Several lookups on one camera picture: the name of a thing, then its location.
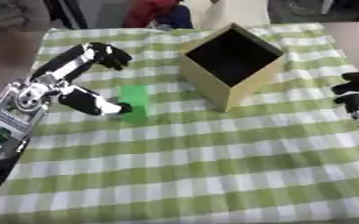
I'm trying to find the black tripod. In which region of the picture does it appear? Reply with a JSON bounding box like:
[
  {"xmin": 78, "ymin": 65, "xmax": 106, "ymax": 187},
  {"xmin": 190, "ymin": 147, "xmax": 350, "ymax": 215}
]
[{"xmin": 41, "ymin": 0, "xmax": 91, "ymax": 30}]

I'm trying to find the person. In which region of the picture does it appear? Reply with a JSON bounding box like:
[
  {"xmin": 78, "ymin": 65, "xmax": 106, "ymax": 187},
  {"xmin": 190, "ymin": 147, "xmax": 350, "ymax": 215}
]
[{"xmin": 121, "ymin": 0, "xmax": 195, "ymax": 31}]

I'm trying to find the green rectangular block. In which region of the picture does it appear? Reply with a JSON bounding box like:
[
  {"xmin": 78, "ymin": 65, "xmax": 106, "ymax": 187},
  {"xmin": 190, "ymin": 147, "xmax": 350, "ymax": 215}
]
[{"xmin": 116, "ymin": 84, "xmax": 152, "ymax": 124}]

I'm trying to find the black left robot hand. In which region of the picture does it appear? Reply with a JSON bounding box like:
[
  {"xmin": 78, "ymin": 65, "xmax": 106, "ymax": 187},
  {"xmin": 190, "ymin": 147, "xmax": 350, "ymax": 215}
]
[{"xmin": 29, "ymin": 41, "xmax": 136, "ymax": 117}]

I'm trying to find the tan cardboard box black inside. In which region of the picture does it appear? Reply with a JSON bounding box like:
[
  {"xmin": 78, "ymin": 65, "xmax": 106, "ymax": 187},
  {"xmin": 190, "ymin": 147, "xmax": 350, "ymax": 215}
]
[{"xmin": 178, "ymin": 22, "xmax": 287, "ymax": 113}]

